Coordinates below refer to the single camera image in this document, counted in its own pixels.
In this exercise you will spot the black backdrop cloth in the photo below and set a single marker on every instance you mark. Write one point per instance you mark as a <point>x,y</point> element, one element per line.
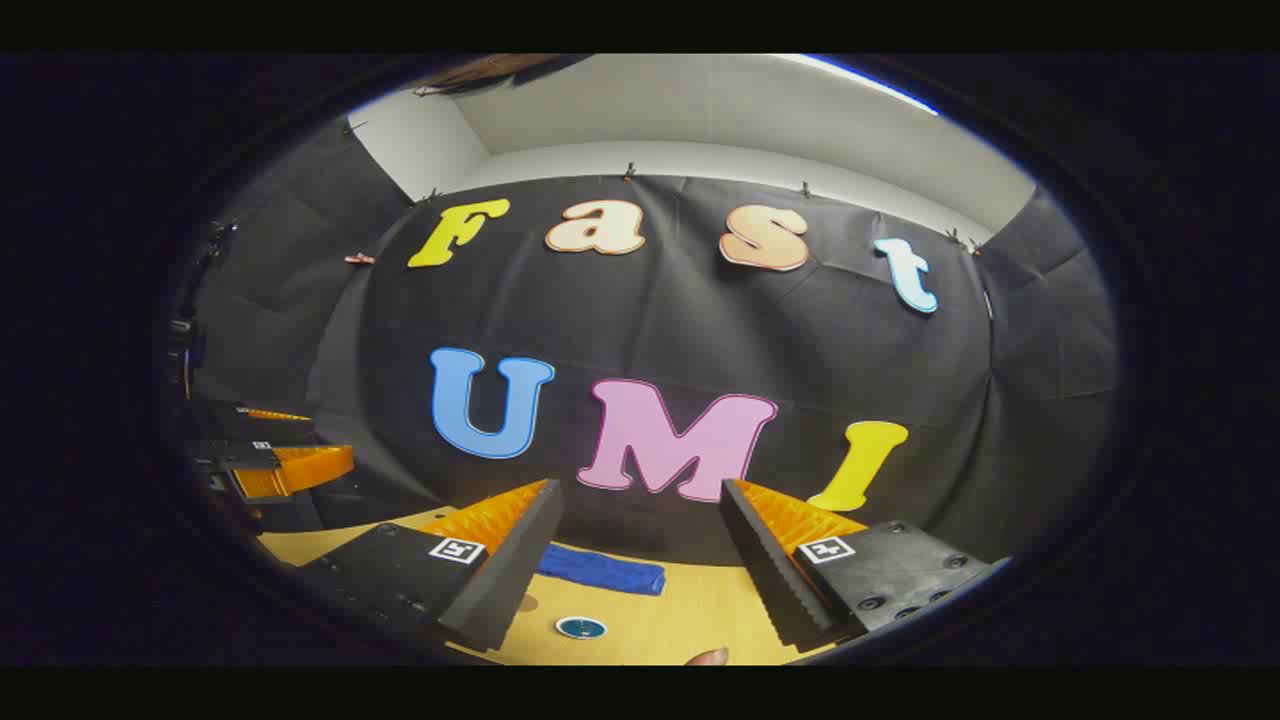
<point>700,330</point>

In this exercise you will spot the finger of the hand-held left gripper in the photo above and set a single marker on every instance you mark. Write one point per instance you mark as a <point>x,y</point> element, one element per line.
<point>300,468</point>
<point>262,412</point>

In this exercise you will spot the blue folded towel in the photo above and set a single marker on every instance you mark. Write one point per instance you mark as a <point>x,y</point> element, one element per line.
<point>605,572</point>

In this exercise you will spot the white teacup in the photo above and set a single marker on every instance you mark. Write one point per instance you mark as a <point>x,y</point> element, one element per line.
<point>558,629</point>

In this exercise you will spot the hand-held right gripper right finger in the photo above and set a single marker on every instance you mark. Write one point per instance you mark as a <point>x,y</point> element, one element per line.
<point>770,560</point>

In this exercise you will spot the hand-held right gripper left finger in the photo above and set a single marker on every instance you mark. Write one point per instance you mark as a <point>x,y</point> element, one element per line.
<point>505,560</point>

